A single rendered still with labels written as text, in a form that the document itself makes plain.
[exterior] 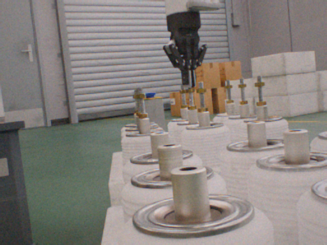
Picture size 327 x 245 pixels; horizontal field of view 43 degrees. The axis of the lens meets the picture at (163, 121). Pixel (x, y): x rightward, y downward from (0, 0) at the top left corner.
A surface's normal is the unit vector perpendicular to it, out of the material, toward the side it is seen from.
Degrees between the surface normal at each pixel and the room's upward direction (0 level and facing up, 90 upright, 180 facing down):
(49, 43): 90
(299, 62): 90
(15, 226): 90
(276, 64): 90
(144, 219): 4
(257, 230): 43
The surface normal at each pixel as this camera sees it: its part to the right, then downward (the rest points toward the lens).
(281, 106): -0.82, 0.13
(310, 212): -0.87, -0.43
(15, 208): 0.52, 0.01
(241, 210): -0.17, -0.98
